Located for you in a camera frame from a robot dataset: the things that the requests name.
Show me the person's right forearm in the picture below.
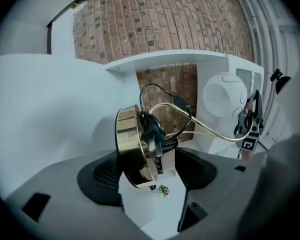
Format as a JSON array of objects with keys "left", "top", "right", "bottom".
[{"left": 238, "top": 150, "right": 253, "bottom": 161}]

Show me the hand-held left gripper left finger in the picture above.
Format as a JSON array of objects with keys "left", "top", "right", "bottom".
[{"left": 4, "top": 150, "right": 151, "bottom": 240}]

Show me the black mounted fixture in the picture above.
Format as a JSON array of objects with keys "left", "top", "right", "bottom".
[{"left": 269, "top": 68, "right": 292, "bottom": 95}]

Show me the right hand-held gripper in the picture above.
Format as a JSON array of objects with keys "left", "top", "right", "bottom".
[{"left": 233, "top": 90, "right": 265, "bottom": 153}]

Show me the black skirting strip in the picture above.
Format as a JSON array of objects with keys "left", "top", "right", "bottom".
[{"left": 46, "top": 21, "right": 53, "bottom": 55}]

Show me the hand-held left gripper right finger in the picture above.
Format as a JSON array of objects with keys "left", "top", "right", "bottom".
[{"left": 174, "top": 147, "right": 268, "bottom": 240}]

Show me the white desk with drawers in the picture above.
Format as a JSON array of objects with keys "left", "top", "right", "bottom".
[{"left": 0, "top": 53, "right": 143, "bottom": 200}]

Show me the small potted flower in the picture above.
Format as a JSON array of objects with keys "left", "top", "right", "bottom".
[{"left": 151, "top": 183, "right": 171, "bottom": 199}]

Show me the white hutch shelf unit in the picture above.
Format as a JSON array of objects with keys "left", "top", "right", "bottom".
[{"left": 104, "top": 50, "right": 266, "bottom": 160}]

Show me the person's right hand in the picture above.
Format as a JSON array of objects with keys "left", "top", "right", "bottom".
[{"left": 242, "top": 99, "right": 255, "bottom": 116}]

